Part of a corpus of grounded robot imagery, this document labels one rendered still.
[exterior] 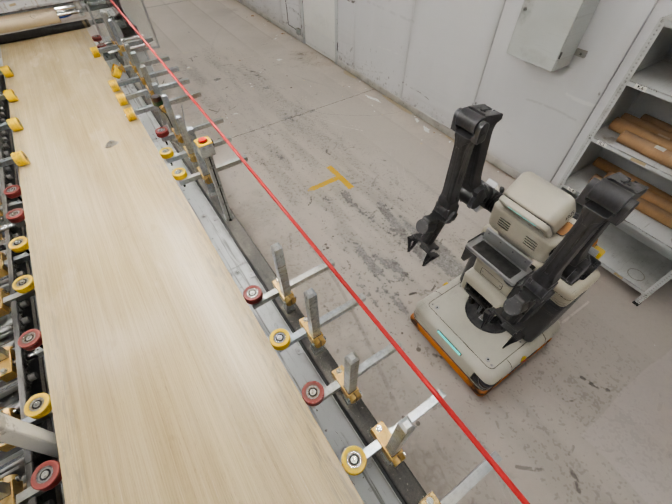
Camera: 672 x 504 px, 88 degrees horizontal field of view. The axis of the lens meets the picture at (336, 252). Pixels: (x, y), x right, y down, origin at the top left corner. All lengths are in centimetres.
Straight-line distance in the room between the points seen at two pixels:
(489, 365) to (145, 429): 167
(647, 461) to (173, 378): 243
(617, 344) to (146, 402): 273
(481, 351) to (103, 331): 186
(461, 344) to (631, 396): 110
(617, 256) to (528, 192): 197
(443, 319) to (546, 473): 93
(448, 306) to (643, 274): 153
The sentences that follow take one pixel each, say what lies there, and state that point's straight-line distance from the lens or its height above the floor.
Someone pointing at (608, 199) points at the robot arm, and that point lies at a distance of 106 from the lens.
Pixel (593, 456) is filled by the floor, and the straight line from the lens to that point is 260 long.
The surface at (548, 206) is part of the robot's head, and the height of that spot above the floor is 135.
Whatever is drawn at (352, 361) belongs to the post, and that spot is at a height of 111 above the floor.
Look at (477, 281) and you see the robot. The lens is 180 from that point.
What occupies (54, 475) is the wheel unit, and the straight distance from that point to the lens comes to 155.
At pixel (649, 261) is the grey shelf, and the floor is 14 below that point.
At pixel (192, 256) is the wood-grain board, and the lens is 177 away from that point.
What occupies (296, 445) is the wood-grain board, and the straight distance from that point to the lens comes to 130.
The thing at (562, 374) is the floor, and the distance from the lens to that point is 270.
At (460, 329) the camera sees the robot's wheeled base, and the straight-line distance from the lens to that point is 224.
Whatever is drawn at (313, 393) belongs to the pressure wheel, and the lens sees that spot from 133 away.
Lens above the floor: 218
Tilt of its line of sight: 51 degrees down
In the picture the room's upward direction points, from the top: 1 degrees counter-clockwise
